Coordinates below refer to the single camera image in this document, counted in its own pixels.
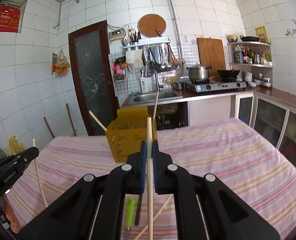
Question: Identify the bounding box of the green frog handle fork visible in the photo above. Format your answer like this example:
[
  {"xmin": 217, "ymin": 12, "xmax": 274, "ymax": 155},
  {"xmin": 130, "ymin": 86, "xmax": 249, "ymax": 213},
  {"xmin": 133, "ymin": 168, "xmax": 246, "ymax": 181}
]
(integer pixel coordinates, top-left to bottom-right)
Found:
[{"xmin": 125, "ymin": 198, "xmax": 136, "ymax": 231}]

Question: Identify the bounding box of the dark metal spoon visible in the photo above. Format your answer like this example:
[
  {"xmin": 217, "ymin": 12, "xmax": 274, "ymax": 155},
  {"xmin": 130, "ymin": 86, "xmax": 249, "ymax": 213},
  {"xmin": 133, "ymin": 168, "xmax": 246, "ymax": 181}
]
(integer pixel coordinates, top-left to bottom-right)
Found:
[{"xmin": 134, "ymin": 194, "xmax": 143, "ymax": 226}]

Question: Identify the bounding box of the person's left hand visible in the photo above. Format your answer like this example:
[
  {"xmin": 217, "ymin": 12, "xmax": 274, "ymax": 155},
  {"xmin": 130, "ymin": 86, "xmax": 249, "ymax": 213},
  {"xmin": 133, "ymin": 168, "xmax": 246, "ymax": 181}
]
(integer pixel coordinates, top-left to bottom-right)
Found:
[{"xmin": 3, "ymin": 194, "xmax": 22, "ymax": 233}]

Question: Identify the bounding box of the yellow plastic bag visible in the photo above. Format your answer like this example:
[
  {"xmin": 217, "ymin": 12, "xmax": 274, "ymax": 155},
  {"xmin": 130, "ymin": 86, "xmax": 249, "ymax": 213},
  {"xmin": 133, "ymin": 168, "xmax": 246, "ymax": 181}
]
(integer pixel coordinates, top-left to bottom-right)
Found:
[{"xmin": 7, "ymin": 135, "xmax": 25, "ymax": 155}]

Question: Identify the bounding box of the pink striped tablecloth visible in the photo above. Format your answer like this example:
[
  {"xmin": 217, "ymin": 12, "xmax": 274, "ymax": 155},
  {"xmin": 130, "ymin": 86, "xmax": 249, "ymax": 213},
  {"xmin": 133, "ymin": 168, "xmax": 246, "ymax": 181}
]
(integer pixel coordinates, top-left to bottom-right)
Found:
[{"xmin": 8, "ymin": 119, "xmax": 296, "ymax": 239}]

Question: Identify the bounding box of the yellow perforated utensil holder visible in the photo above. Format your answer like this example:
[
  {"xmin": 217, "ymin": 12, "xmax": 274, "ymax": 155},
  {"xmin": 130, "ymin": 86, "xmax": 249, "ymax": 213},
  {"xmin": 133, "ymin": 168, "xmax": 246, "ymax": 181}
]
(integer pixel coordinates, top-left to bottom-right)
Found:
[{"xmin": 105, "ymin": 107, "xmax": 151, "ymax": 163}]

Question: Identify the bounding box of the steel sink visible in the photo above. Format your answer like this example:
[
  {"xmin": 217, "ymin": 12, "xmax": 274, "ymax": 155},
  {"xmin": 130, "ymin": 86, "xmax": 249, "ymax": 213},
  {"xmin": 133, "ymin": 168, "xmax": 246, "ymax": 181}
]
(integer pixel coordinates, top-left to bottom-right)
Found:
[{"xmin": 127, "ymin": 90, "xmax": 182, "ymax": 105}]

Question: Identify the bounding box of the hanging bag of snacks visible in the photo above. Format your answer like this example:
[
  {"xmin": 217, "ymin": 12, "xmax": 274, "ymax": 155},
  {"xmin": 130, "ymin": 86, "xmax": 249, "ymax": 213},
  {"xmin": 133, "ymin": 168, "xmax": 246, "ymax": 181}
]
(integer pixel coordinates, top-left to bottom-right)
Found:
[{"xmin": 55, "ymin": 49, "xmax": 70, "ymax": 76}]

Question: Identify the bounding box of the gas stove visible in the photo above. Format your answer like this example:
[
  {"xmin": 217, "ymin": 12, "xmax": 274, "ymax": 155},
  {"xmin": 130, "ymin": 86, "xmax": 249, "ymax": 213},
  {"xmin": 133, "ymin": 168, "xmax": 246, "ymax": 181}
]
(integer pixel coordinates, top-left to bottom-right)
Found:
[{"xmin": 183, "ymin": 79, "xmax": 247, "ymax": 93}]

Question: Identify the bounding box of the white soap bottle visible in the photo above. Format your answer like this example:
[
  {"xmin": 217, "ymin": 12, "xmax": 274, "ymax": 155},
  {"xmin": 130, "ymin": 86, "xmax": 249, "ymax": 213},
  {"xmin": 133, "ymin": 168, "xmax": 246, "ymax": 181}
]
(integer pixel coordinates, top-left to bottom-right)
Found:
[{"xmin": 140, "ymin": 76, "xmax": 150, "ymax": 94}]

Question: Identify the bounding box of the black wok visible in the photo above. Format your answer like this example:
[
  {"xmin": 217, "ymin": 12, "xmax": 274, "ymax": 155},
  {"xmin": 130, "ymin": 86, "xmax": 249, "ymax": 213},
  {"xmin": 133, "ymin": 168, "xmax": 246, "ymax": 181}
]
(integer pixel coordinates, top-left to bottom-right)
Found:
[{"xmin": 217, "ymin": 69, "xmax": 240, "ymax": 80}]

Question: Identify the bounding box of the steel cooking pot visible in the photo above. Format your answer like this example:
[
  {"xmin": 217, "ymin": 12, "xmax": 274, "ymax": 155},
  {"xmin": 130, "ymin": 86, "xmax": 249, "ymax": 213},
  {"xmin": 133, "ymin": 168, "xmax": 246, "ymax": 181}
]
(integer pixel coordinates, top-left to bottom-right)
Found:
[{"xmin": 186, "ymin": 64, "xmax": 212, "ymax": 82}]

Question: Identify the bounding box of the dark glass door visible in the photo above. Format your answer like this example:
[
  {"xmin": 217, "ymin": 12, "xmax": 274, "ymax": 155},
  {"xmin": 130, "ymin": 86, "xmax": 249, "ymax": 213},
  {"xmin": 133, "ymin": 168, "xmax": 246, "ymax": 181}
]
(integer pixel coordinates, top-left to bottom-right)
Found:
[{"xmin": 68, "ymin": 21, "xmax": 119, "ymax": 136}]

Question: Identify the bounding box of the white corner shelf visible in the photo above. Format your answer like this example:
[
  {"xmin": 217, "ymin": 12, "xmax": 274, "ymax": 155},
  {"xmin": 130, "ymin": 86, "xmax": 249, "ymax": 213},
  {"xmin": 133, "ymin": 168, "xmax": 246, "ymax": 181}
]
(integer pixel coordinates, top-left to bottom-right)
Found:
[{"xmin": 227, "ymin": 41, "xmax": 273, "ymax": 88}]

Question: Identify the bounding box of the rectangular wooden cutting board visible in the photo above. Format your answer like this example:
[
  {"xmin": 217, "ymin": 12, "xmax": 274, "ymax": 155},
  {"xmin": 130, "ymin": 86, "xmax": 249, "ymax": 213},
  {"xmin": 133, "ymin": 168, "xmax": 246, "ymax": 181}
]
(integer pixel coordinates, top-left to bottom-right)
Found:
[{"xmin": 196, "ymin": 38, "xmax": 226, "ymax": 77}]

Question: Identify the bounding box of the round wooden cutting board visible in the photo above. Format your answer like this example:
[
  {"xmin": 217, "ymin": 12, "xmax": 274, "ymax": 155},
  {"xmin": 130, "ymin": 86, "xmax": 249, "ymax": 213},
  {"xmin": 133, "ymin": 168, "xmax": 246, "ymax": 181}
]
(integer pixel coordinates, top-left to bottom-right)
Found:
[{"xmin": 137, "ymin": 14, "xmax": 166, "ymax": 38}]

